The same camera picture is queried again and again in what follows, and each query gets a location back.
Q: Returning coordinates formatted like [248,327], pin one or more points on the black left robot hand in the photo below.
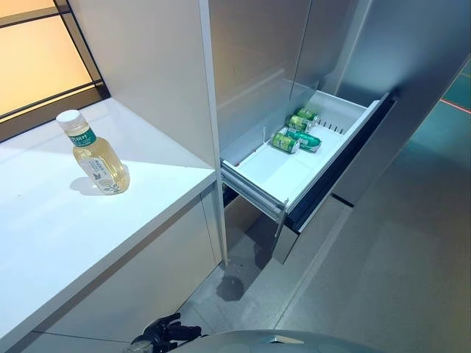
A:
[165,329]

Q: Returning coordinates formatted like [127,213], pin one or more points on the yellow tea bottle white cap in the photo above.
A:
[99,165]

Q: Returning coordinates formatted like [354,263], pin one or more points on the white fridge drawer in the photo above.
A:
[279,169]

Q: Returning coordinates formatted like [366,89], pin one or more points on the stainless steel fridge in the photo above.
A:
[257,55]

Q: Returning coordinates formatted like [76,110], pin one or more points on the grey robot torso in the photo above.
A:
[276,342]

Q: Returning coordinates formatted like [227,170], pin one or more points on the green drink can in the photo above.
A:
[284,142]
[311,141]
[308,114]
[299,123]

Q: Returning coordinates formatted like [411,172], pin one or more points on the tall beige cabinet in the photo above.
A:
[147,73]

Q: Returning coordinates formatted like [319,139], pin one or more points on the black framed lit window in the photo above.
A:
[37,55]

